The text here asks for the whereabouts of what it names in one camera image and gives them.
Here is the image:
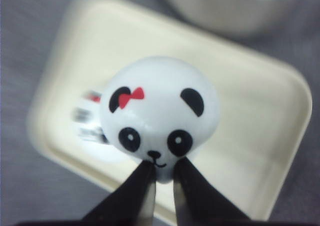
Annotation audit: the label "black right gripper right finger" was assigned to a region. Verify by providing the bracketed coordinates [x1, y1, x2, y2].
[172, 157, 251, 215]

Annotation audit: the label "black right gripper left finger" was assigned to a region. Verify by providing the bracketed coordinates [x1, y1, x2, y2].
[82, 159, 158, 215]

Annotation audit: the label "white panda bun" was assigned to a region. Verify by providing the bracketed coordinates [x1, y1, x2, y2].
[99, 57, 220, 183]

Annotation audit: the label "cream rectangular tray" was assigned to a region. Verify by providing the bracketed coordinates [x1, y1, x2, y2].
[27, 0, 312, 219]

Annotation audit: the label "steel steamer pot grey handles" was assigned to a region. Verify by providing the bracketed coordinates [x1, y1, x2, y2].
[164, 0, 311, 38]

